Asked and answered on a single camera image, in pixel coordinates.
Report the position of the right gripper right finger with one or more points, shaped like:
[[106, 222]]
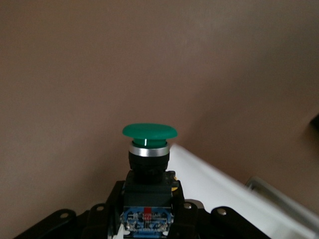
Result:
[[184, 221]]

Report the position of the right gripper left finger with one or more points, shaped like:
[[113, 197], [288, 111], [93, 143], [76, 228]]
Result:
[[112, 214]]

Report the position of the green push button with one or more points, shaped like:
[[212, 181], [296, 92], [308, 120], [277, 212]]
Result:
[[149, 132]]

